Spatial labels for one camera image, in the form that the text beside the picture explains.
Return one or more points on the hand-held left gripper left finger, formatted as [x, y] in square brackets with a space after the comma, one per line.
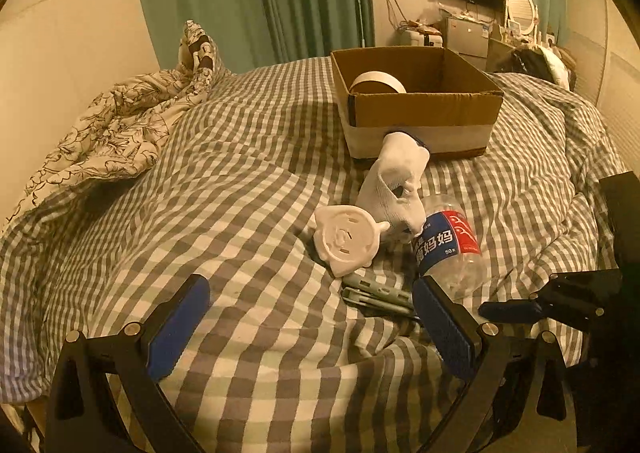
[181, 328]

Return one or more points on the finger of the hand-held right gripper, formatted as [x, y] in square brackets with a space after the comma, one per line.
[510, 310]

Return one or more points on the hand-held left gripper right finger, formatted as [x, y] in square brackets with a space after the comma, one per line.
[444, 328]

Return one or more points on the grey utility knife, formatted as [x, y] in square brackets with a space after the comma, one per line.
[377, 298]

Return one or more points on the clear bottle with blue label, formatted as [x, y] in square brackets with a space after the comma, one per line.
[445, 243]

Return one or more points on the white round plastic lid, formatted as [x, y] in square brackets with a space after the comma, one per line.
[345, 238]

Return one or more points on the white knit glove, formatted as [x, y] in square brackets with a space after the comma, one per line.
[395, 173]

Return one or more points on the grey checkered blanket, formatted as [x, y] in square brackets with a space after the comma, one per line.
[250, 173]

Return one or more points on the brown cardboard box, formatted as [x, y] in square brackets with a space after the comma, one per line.
[425, 118]

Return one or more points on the floral black and white quilt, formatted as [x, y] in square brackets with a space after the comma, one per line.
[125, 123]

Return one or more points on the pile of dark clothes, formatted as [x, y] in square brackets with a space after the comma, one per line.
[537, 64]

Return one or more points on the white tape roll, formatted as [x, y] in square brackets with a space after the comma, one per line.
[375, 82]

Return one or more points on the small grey fridge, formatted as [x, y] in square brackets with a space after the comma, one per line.
[467, 35]

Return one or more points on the white cluttered side table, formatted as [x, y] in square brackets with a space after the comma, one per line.
[425, 38]

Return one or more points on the white oval vanity mirror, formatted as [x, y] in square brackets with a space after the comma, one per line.
[522, 8]

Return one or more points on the white pole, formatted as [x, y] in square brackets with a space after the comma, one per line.
[358, 8]

